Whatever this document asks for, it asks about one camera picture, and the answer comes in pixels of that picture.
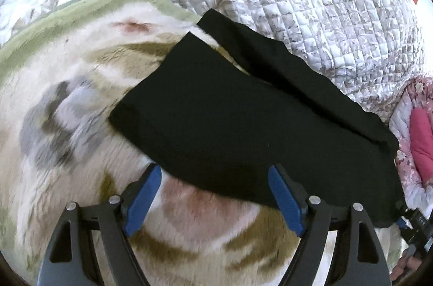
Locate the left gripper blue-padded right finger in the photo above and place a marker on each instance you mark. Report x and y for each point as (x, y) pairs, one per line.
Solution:
(358, 258)

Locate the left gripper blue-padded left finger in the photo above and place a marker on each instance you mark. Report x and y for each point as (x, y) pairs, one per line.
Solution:
(70, 258)

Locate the black pants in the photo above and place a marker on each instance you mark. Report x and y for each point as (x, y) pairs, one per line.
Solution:
(219, 123)

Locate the right hand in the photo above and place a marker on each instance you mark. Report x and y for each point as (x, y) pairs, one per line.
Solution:
(405, 262)

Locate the pink floral folded comforter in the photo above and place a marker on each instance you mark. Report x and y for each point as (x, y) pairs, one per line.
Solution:
(417, 94)

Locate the magenta pink pillow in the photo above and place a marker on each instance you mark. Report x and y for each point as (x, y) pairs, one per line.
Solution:
(420, 132)

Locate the floral plush blanket green border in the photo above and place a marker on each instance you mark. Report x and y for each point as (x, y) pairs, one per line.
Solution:
(60, 79)

